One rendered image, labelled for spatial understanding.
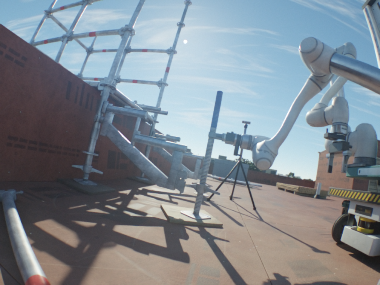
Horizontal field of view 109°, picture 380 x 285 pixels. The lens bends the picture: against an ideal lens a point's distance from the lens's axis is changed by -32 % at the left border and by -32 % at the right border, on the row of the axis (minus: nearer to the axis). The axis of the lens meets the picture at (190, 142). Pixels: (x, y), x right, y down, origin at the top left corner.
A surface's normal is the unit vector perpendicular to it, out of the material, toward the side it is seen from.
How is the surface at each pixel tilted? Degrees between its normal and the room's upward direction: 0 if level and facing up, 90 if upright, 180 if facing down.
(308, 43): 87
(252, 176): 90
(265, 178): 90
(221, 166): 90
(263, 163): 131
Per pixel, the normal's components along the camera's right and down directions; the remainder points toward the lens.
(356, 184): -0.15, -0.14
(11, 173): 0.97, 0.18
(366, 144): -0.71, -0.22
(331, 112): -0.97, -0.15
